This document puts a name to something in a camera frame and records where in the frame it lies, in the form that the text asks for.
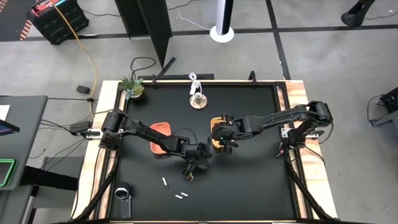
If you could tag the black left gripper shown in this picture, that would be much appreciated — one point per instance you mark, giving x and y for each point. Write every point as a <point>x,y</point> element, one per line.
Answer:
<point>199,157</point>

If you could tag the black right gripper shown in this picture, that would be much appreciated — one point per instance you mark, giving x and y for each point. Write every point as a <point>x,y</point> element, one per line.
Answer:
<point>236,129</point>

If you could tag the small gold-tipped battery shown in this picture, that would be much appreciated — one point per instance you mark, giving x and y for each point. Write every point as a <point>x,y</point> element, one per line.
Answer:
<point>190,178</point>

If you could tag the small white battery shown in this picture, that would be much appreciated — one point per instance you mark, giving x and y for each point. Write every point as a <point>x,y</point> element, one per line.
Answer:
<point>178,196</point>
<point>184,194</point>

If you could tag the yellow plastic bin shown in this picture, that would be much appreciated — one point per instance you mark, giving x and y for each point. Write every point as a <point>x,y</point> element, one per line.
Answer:
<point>214,143</point>

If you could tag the long white battery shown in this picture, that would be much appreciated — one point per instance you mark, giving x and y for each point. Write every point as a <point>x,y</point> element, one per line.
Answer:
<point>164,182</point>

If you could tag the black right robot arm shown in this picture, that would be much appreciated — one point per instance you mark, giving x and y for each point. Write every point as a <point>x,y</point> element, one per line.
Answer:
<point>273,117</point>

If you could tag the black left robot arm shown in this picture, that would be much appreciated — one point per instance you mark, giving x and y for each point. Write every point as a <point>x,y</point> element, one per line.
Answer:
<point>140,128</point>

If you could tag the steel cylinder on brass base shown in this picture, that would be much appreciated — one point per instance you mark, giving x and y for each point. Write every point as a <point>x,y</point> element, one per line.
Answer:
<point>198,101</point>

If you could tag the orange plastic bin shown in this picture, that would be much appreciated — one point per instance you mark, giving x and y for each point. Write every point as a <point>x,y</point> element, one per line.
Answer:
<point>161,127</point>

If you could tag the black table clamp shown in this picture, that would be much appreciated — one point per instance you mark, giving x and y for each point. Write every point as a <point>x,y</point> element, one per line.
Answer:
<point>252,77</point>
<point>153,79</point>

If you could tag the black power strip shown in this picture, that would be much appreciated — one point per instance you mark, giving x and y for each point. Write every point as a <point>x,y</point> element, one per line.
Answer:
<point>174,76</point>

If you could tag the white pole with round base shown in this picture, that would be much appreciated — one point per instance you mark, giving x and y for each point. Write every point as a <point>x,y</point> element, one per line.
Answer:
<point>221,34</point>

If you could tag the potted succulent plant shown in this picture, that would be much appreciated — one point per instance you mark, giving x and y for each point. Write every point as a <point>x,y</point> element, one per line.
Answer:
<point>133,88</point>

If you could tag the small black power adapter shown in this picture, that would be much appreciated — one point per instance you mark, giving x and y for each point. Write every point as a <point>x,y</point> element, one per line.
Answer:
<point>83,89</point>

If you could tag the black partition panel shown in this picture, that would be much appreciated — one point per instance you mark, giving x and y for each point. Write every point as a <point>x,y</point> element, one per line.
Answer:
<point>149,25</point>

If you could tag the black equipment stand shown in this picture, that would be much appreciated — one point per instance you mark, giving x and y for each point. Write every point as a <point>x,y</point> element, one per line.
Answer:
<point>388,102</point>

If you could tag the black tower fan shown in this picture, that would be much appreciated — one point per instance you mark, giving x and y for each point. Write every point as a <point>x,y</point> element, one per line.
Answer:
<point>356,15</point>

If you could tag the grey desk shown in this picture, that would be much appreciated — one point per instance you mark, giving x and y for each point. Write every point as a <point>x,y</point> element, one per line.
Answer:
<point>25,140</point>

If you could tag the green-rimmed tablet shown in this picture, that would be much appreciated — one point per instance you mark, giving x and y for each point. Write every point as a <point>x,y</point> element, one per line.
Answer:
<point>4,172</point>

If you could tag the dark tablet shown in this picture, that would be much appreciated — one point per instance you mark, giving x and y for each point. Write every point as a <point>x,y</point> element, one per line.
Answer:
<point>7,127</point>

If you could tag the white paper sheet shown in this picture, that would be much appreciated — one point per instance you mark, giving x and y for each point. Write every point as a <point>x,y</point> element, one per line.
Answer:
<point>3,112</point>

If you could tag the black storage crate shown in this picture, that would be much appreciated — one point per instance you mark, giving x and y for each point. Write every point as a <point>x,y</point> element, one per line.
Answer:
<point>59,25</point>

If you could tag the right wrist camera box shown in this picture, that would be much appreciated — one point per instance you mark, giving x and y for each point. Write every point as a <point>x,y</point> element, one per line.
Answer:
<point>219,135</point>

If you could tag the black handheld camera device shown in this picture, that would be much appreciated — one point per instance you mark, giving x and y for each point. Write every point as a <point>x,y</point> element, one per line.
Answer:
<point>124,205</point>

